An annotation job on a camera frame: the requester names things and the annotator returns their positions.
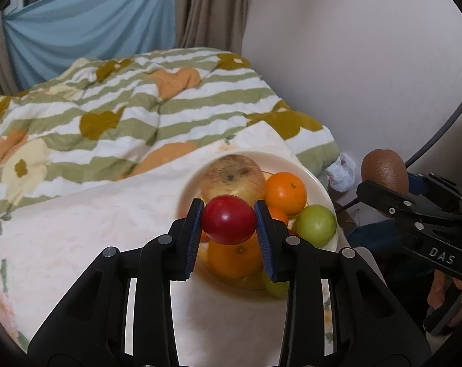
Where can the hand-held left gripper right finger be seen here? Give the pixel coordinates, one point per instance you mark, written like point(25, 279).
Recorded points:
point(264, 237)

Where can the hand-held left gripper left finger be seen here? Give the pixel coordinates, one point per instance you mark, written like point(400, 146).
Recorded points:
point(194, 233)

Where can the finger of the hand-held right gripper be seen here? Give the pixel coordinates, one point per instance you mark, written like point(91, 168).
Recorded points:
point(383, 198)
point(416, 185)

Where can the brown kiwi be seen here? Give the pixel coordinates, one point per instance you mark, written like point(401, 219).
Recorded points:
point(385, 172)

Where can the small orange mandarin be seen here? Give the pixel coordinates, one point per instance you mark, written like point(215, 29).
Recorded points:
point(279, 214)

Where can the red apple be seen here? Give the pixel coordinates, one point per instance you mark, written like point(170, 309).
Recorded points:
point(229, 220)

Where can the large orange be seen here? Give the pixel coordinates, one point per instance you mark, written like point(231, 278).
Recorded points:
point(234, 260)

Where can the green apple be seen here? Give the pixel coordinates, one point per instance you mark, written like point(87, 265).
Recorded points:
point(315, 224)
point(277, 289)

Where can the cream plate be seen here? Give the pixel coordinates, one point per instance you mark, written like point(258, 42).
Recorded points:
point(313, 185)

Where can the person's right hand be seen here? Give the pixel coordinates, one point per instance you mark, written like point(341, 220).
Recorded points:
point(438, 290)

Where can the dark blue cloth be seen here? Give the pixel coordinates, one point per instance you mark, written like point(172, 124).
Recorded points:
point(372, 241)

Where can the medium orange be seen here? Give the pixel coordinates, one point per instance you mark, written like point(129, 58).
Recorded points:
point(285, 193)

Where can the crumpled white tissue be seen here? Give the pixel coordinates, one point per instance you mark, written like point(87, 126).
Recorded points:
point(341, 174)

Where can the yellow apple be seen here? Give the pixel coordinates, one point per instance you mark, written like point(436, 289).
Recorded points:
point(232, 177)

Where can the green striped floral quilt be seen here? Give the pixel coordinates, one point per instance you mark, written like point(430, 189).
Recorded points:
point(139, 95)

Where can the blue curtain cloth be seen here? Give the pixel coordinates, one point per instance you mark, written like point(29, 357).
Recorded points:
point(93, 23)

